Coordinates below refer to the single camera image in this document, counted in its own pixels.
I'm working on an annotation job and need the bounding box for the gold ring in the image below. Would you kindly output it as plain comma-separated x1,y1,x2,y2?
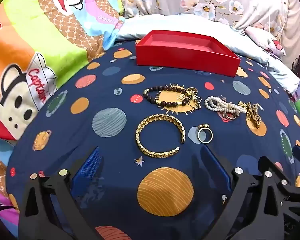
196,123,214,145

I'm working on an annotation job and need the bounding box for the gold chain cuff bangle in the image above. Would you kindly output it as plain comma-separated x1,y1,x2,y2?
135,114,186,159

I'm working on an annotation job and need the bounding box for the gold chunky chain necklace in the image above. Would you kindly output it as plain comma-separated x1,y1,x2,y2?
238,101,263,130

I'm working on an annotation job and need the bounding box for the white pearl bracelet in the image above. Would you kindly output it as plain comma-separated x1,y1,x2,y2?
204,95,248,116

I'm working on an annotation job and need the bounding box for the thin gold charm chain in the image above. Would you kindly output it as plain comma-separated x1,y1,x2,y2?
178,87,203,111

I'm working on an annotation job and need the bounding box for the dark wooden bead bracelet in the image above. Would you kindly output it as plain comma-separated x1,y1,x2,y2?
142,84,191,107

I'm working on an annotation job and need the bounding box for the red jewelry tray box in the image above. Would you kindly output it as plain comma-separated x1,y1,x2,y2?
135,30,241,77

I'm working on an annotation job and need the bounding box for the navy planet print bedsheet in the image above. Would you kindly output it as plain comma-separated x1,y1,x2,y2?
7,42,300,239

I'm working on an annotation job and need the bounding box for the light blue blanket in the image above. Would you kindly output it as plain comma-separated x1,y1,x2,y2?
116,14,300,94

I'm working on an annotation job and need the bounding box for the pink cartoon pillow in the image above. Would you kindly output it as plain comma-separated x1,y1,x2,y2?
244,26,286,57

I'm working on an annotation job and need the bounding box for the colourful monkey cartoon quilt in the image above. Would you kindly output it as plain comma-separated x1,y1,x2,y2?
0,0,124,236

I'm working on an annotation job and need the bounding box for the grey floral bedsheet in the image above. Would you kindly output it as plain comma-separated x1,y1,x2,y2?
123,0,289,35

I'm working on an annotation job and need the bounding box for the white hanging cable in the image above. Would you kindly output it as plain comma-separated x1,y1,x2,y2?
264,0,273,69

